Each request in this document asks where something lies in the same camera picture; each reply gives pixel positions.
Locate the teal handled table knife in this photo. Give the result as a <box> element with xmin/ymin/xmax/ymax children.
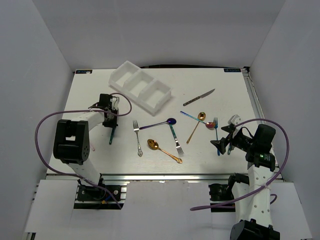
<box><xmin>109</xmin><ymin>127</ymin><xmax>116</xmax><ymax>145</ymax></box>

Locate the ornate silver fork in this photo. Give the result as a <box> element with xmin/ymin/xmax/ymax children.
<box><xmin>132</xmin><ymin>120</ymin><xmax>143</xmax><ymax>157</ymax></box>

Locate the dark handled steak knife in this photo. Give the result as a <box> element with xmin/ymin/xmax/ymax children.
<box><xmin>182</xmin><ymin>88</ymin><xmax>216</xmax><ymax>107</ymax></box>

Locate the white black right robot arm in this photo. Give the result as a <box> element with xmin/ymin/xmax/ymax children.
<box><xmin>211</xmin><ymin>123</ymin><xmax>281</xmax><ymax>240</ymax></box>

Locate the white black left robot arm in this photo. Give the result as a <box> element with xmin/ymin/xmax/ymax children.
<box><xmin>53</xmin><ymin>93</ymin><xmax>120</xmax><ymax>200</ymax></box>

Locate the blue iridescent fork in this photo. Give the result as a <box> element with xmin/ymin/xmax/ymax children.
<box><xmin>213</xmin><ymin>117</ymin><xmax>219</xmax><ymax>141</ymax></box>

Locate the rainbow iridescent spoon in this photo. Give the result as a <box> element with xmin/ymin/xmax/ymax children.
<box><xmin>180</xmin><ymin>111</ymin><xmax>217</xmax><ymax>129</ymax></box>

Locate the slim gold spoon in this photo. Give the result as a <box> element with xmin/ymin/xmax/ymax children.
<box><xmin>186</xmin><ymin>111</ymin><xmax>206</xmax><ymax>145</ymax></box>

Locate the white three-compartment plastic tray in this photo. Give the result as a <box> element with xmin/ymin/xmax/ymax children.
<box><xmin>109</xmin><ymin>61</ymin><xmax>172</xmax><ymax>116</ymax></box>

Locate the left blue corner label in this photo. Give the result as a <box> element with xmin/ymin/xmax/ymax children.
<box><xmin>75</xmin><ymin>69</ymin><xmax>93</xmax><ymax>74</ymax></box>

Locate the blue corner label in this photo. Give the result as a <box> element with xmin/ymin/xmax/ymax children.
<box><xmin>223</xmin><ymin>68</ymin><xmax>242</xmax><ymax>73</ymax></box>
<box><xmin>75</xmin><ymin>69</ymin><xmax>93</xmax><ymax>74</ymax></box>

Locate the purple blue iridescent spoon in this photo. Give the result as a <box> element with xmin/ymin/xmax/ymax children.
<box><xmin>139</xmin><ymin>118</ymin><xmax>177</xmax><ymax>130</ymax></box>

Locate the right blue corner label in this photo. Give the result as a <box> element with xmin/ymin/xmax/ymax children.
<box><xmin>223</xmin><ymin>68</ymin><xmax>242</xmax><ymax>73</ymax></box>

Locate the ornate gold spoon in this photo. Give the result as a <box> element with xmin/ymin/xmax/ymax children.
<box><xmin>147</xmin><ymin>139</ymin><xmax>183</xmax><ymax>164</ymax></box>

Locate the teal handled silver spoon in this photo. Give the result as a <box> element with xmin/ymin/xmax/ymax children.
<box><xmin>227</xmin><ymin>143</ymin><xmax>233</xmax><ymax>155</ymax></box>

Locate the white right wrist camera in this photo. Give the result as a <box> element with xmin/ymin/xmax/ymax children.
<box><xmin>227</xmin><ymin>114</ymin><xmax>242</xmax><ymax>125</ymax></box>

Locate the teal handled silver fork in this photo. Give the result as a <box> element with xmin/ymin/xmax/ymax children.
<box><xmin>169</xmin><ymin>124</ymin><xmax>184</xmax><ymax>156</ymax></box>

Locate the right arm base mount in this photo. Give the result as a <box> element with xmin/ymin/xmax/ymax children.
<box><xmin>209</xmin><ymin>173</ymin><xmax>250</xmax><ymax>205</ymax></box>

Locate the aluminium table frame rail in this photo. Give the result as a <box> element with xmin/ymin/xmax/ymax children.
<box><xmin>241</xmin><ymin>66</ymin><xmax>283</xmax><ymax>180</ymax></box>

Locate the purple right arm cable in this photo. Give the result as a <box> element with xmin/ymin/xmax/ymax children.
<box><xmin>190</xmin><ymin>118</ymin><xmax>290</xmax><ymax>212</ymax></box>

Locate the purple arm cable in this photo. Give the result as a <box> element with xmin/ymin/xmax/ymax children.
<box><xmin>34</xmin><ymin>92</ymin><xmax>133</xmax><ymax>210</ymax></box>
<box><xmin>190</xmin><ymin>118</ymin><xmax>290</xmax><ymax>212</ymax></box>

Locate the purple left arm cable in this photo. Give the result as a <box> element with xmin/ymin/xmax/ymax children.
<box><xmin>34</xmin><ymin>92</ymin><xmax>133</xmax><ymax>210</ymax></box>

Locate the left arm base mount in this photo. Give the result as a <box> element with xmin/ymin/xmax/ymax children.
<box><xmin>73</xmin><ymin>181</ymin><xmax>127</xmax><ymax>210</ymax></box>

